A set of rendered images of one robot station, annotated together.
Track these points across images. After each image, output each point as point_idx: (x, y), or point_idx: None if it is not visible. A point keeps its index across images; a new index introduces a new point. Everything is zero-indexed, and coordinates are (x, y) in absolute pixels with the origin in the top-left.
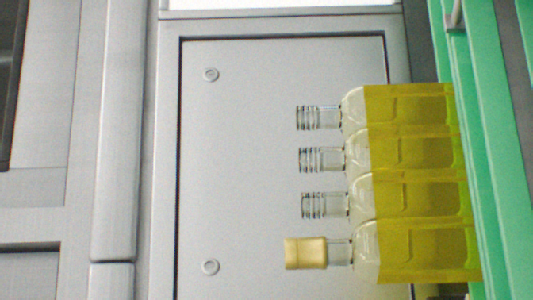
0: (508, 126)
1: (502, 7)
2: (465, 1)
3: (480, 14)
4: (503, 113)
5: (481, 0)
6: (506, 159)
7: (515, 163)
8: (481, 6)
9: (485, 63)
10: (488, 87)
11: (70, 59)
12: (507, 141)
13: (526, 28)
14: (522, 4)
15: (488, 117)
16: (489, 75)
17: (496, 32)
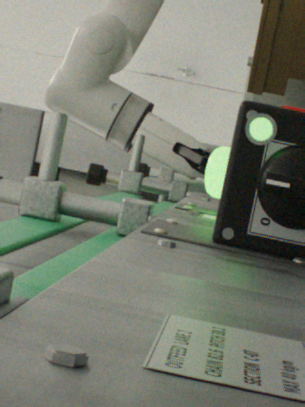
0: (121, 200)
1: (149, 201)
2: (119, 192)
3: (128, 194)
4: (120, 199)
5: (132, 194)
6: (110, 200)
7: (117, 202)
8: (131, 194)
9: (118, 195)
10: (115, 196)
11: None
12: (115, 200)
13: (163, 203)
14: (166, 202)
15: (106, 196)
16: (119, 196)
17: (136, 197)
